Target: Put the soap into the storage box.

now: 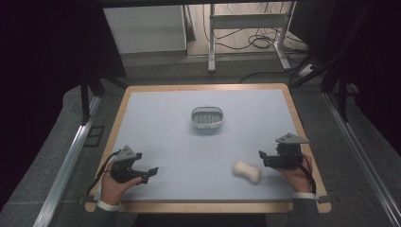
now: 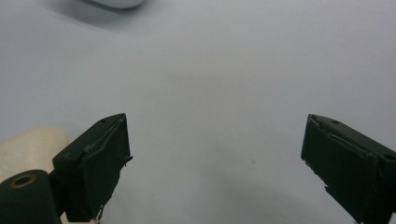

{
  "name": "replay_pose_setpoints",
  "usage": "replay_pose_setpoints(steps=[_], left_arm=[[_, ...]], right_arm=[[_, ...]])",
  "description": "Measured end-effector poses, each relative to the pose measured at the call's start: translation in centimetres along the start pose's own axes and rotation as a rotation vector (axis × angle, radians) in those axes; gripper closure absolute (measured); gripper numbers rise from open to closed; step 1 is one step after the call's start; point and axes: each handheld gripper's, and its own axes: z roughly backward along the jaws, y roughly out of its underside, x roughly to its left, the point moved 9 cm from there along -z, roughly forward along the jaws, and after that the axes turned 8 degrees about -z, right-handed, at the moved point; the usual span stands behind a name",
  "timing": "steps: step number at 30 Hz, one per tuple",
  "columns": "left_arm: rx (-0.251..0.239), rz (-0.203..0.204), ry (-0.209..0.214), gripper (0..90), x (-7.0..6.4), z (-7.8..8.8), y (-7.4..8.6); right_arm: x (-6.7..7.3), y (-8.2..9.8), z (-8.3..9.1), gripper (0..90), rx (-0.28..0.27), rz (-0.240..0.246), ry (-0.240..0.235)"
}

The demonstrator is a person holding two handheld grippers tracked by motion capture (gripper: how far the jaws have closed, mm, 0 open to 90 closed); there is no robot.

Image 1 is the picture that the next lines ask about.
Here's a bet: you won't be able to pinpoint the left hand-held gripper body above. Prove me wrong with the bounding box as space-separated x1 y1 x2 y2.
110 145 149 184

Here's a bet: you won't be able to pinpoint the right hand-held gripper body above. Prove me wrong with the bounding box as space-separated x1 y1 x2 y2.
267 132 310 170

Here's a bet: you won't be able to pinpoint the person's left hand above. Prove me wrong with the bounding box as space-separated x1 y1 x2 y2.
98 160 144 206

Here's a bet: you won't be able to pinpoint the person's right hand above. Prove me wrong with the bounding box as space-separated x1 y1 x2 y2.
276 153 315 194

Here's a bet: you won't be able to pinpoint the cream soap bar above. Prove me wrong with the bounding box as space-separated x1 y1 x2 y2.
233 160 262 185

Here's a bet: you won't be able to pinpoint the pale blue table mat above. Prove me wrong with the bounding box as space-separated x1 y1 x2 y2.
94 88 317 202

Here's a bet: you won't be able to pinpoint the black floor grate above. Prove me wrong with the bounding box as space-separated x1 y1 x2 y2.
83 125 106 148

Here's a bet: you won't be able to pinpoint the white soap dish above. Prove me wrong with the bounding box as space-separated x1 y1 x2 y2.
190 106 224 130

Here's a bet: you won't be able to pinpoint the black metal stand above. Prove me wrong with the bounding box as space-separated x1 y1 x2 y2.
78 70 129 127
320 60 360 123

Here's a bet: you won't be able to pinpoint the white power strip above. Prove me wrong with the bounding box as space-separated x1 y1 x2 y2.
297 63 317 79

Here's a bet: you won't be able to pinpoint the dark curtain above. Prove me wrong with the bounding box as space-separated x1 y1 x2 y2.
0 0 127 209
288 0 401 155

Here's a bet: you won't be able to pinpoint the white cabinet panel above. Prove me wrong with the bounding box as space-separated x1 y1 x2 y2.
103 5 188 55

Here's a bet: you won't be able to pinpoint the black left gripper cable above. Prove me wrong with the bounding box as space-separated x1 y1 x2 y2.
86 150 121 195

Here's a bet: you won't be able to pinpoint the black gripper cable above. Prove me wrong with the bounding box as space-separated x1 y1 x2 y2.
86 150 121 195
295 153 318 195

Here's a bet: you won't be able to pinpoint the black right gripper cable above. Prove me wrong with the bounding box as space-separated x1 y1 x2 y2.
295 153 318 195

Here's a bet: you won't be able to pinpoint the aluminium floor rail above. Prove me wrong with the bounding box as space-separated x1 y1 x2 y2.
323 92 401 227
32 96 102 227

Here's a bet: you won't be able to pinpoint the black floor cables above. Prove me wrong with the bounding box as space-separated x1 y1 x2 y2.
201 2 311 84

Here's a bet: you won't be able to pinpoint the white metal desk frame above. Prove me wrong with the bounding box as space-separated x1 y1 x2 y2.
207 1 297 74

